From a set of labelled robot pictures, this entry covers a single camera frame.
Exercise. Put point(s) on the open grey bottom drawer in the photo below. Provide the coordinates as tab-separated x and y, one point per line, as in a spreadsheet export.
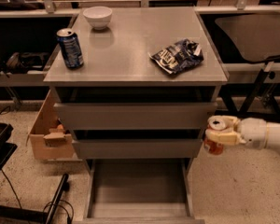
138	191

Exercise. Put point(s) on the black chair base leg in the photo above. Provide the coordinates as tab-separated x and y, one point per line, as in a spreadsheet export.
39	217

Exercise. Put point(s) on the grey middle drawer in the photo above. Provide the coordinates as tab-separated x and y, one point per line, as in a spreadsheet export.
137	148

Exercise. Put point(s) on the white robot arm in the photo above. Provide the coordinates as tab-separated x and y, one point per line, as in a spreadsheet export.
272	137

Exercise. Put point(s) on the grey drawer cabinet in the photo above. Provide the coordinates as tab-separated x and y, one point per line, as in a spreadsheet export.
117	69

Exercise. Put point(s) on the grey top drawer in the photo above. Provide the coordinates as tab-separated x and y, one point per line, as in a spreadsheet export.
116	116

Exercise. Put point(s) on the black office chair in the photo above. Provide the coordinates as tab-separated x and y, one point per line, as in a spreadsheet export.
257	39

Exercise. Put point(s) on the cardboard box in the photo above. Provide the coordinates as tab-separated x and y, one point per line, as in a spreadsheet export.
49	139

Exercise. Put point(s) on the red coke can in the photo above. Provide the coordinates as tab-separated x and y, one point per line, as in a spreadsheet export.
210	146

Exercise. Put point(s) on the white ceramic bowl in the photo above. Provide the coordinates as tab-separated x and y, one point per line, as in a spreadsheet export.
98	17

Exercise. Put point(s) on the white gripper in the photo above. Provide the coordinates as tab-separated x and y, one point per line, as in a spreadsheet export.
253	132

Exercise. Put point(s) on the blue crumpled chip bag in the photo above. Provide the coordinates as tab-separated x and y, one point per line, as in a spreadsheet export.
179	57

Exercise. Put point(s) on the blue soda can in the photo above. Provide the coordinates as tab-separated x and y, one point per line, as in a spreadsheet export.
70	48

